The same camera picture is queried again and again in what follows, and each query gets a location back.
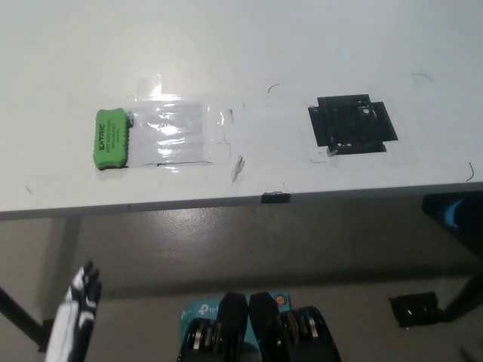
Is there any torn clear tape scrap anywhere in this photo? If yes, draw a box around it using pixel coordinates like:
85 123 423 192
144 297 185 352
229 155 246 186

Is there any teal TP-Link box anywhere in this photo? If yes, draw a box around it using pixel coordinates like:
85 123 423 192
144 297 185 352
180 290 291 362

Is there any black tape square patch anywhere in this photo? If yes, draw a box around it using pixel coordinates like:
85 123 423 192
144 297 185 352
307 94 399 155

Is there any black table foot plate right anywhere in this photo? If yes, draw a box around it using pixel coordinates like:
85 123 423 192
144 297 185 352
388 292 443 328

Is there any small black edge tape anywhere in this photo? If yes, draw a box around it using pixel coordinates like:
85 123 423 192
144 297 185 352
260 192 291 205

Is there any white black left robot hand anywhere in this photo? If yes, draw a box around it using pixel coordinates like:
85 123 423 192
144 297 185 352
45 259 103 362

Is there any clear plastic tape sheet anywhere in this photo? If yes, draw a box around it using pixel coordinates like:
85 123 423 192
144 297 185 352
128 100 226 167

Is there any black and blue object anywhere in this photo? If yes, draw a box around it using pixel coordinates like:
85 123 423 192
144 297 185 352
420 192 483 242

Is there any green whiteboard eraser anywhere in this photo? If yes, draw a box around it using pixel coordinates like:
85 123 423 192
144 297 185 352
92 107 135 171

